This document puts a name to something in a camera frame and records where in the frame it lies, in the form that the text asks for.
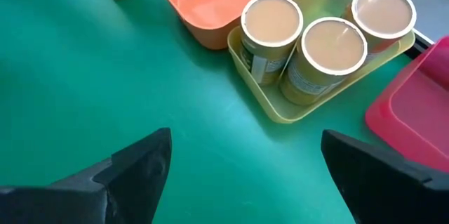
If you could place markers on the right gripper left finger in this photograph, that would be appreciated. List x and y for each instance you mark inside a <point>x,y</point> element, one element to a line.
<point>133,182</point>

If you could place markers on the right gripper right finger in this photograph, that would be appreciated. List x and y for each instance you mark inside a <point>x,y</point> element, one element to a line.
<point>379,192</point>

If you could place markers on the cardboard tube spice can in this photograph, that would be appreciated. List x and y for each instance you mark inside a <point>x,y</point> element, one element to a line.
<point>384,10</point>
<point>333,45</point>
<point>271,20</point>

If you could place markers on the pink plastic bin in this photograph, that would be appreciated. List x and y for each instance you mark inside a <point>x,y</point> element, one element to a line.
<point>414,118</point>

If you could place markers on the green table mat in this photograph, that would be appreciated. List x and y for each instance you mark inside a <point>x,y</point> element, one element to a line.
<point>105,76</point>

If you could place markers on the yellow plastic bin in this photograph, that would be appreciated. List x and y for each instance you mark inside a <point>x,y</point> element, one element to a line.
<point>270,101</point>

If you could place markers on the orange plastic bin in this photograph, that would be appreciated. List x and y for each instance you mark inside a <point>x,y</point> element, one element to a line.
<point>210,6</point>

